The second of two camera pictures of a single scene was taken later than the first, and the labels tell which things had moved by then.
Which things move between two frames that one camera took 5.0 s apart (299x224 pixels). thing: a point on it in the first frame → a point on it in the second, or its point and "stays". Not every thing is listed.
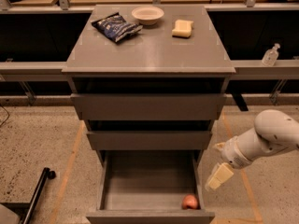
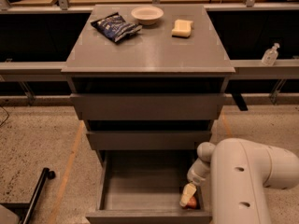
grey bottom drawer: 148,187 stays
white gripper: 234,154 → 195,176
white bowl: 148,15 stays
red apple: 189,202 stays
